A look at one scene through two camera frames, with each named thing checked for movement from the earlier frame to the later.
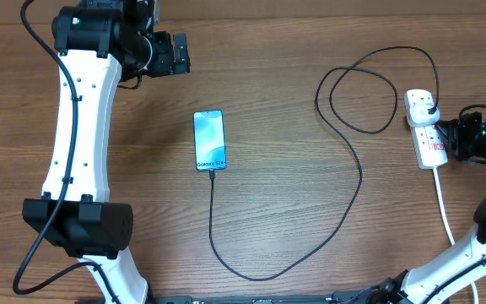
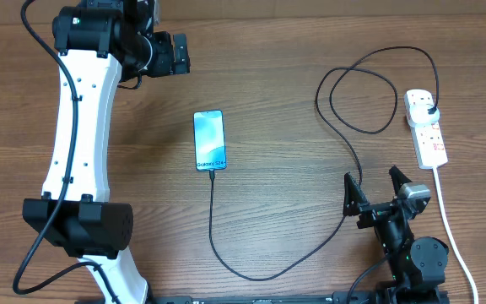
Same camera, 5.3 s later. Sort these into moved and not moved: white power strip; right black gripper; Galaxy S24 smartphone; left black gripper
Moved: right black gripper
Not moved: left black gripper; white power strip; Galaxy S24 smartphone
